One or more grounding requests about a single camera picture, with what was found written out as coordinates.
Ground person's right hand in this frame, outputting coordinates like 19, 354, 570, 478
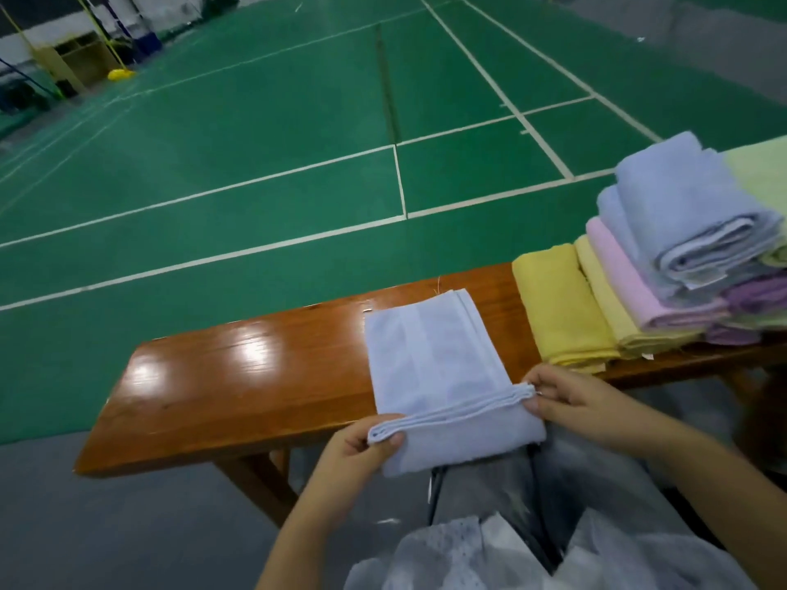
521, 363, 671, 460

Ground person's left hand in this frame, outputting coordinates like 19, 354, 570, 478
295, 414, 408, 524

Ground pale yellow towel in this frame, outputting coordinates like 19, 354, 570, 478
574, 234, 708, 360

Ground light blue towel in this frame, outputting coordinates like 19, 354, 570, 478
613, 129, 786, 290
362, 288, 548, 477

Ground white blue towel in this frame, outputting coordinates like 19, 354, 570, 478
596, 184, 739, 308

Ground light green striped towel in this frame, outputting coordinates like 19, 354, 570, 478
731, 309, 787, 334

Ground person's right forearm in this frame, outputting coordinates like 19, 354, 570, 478
639, 417, 787, 590

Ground person's grey trousers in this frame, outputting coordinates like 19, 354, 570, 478
424, 417, 739, 561

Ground brown wooden bench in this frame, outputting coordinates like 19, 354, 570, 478
74, 261, 787, 526

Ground yellow wooden stand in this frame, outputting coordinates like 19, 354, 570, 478
34, 30, 118, 96

